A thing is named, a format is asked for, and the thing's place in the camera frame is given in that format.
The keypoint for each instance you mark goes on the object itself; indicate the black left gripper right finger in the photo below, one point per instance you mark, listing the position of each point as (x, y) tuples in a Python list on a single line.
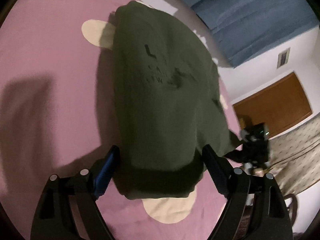
[(255, 207)]

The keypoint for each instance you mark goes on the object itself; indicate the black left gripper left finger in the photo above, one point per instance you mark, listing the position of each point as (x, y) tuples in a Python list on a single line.
[(53, 217)]

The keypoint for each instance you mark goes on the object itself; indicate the dark green zip jacket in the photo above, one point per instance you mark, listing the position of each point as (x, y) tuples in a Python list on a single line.
[(167, 99)]

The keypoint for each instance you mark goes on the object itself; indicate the person's right hand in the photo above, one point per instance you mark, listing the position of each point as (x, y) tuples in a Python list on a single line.
[(256, 169)]

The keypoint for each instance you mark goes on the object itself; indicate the beige patterned curtain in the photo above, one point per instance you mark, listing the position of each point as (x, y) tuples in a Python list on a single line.
[(294, 158)]

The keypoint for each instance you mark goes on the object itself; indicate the brown wooden door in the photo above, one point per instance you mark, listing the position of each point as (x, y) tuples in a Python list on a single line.
[(281, 106)]

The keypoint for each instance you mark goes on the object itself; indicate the pink polka dot bedsheet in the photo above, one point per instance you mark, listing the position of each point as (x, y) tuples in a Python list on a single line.
[(57, 112)]

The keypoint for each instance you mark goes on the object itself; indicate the blue curtain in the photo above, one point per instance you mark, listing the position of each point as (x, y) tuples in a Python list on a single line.
[(245, 29)]

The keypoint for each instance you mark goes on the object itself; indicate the grey wall vent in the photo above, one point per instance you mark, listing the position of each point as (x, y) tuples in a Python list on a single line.
[(283, 58)]

